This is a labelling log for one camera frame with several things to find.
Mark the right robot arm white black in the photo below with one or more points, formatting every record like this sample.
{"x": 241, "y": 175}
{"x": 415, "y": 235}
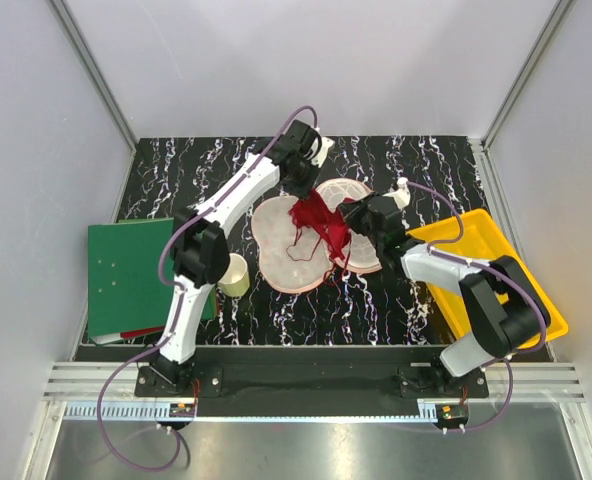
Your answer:
{"x": 502, "y": 305}

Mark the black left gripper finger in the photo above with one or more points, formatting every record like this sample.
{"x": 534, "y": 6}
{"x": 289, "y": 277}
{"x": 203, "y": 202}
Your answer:
{"x": 303, "y": 191}
{"x": 290, "y": 187}

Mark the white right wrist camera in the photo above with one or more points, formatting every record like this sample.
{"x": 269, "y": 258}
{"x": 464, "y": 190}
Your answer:
{"x": 401, "y": 194}

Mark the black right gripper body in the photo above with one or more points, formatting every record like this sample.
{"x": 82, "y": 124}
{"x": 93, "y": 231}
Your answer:
{"x": 375, "y": 236}

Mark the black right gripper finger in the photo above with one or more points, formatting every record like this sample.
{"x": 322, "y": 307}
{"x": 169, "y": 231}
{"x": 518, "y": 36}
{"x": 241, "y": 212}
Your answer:
{"x": 358, "y": 221}
{"x": 353, "y": 205}

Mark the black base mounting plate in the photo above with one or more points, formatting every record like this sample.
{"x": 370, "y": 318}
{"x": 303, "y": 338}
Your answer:
{"x": 299, "y": 382}

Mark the pink floral mesh laundry bag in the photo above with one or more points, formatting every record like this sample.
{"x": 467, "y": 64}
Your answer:
{"x": 295, "y": 261}

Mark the red folder under binder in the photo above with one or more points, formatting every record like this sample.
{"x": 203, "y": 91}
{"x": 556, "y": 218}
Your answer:
{"x": 210, "y": 311}

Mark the yellow plastic tray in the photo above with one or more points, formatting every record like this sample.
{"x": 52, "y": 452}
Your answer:
{"x": 482, "y": 241}

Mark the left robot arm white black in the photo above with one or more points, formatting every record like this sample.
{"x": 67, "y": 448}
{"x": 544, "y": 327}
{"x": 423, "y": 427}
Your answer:
{"x": 196, "y": 256}

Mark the red lace bra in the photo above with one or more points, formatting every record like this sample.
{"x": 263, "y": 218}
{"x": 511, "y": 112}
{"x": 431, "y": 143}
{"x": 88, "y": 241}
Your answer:
{"x": 313, "y": 213}

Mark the green binder folder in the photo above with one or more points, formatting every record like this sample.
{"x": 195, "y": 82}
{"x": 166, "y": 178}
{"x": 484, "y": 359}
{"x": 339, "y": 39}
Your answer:
{"x": 124, "y": 290}

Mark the cream ceramic mug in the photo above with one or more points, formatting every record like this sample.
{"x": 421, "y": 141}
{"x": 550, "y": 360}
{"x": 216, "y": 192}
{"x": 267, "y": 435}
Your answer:
{"x": 236, "y": 280}

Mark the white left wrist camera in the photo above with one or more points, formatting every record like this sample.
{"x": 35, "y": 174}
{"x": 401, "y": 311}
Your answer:
{"x": 323, "y": 146}

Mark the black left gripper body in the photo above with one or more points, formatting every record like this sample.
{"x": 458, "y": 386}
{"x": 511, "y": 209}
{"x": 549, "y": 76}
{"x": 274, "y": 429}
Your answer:
{"x": 306, "y": 170}

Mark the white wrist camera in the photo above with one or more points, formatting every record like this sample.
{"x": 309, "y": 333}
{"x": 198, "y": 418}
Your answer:
{"x": 323, "y": 146}
{"x": 401, "y": 194}

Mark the aluminium rail frame front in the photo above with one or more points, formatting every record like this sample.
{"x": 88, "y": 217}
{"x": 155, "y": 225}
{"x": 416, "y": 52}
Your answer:
{"x": 534, "y": 424}

